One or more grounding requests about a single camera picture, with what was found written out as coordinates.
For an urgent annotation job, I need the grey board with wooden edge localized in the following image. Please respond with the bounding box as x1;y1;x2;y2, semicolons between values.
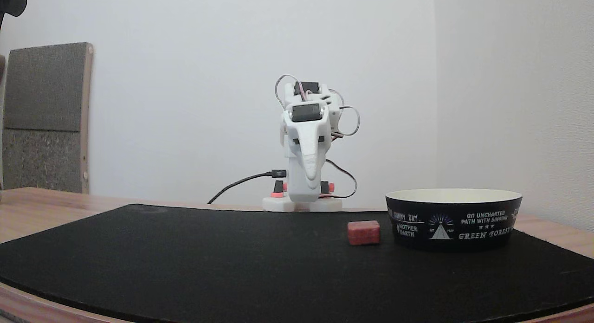
2;42;94;194

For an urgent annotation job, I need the thin dark servo wire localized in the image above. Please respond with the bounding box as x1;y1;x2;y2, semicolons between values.
326;159;358;199

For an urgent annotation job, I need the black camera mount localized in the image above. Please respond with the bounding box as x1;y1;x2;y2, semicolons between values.
0;0;27;32

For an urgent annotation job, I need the dark blue printed bowl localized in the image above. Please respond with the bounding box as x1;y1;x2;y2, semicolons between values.
386;188;523;252

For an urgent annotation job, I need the black desk mat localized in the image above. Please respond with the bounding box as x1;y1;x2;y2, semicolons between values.
0;203;594;323

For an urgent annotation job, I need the black usb cable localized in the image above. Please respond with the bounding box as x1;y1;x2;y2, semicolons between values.
207;170;287;204

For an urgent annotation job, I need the red-brown toy block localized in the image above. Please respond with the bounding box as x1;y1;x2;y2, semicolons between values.
348;220;381;246

